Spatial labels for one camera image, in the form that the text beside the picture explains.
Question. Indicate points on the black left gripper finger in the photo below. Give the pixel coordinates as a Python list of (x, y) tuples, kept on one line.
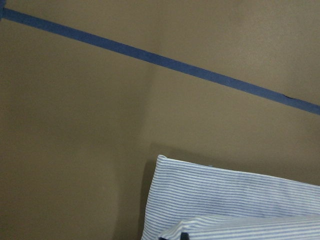
[(184, 236)]

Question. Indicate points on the light blue striped shirt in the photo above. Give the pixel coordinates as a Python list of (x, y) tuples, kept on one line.
[(211, 203)]

